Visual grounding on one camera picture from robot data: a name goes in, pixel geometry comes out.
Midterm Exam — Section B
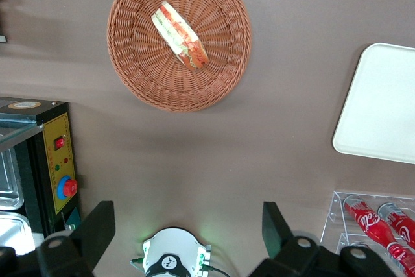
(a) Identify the cream rectangular tray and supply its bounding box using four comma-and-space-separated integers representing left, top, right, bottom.
332, 42, 415, 165

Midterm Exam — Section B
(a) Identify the steel warmer pan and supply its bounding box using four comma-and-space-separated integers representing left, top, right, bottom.
0, 147, 25, 210
0, 211, 35, 257

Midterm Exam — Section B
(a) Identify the red cola bottle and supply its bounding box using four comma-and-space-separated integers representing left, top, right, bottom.
387, 243, 415, 276
377, 202, 415, 250
342, 194, 406, 258

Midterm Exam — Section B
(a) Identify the large brown wicker basket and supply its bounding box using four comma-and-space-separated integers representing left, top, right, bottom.
106, 0, 253, 113

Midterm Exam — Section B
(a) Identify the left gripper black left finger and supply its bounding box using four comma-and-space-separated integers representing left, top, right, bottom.
36, 200, 116, 277

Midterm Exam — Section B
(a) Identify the triangular layered sandwich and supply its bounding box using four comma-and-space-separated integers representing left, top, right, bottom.
151, 1, 210, 72

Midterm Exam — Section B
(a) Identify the black food warmer cabinet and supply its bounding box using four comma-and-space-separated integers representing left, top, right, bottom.
0, 96, 81, 258

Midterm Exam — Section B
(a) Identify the clear acrylic bottle rack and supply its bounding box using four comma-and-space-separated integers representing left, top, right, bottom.
320, 191, 415, 277

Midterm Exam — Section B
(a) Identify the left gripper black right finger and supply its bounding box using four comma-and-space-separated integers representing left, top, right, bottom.
248, 201, 325, 277

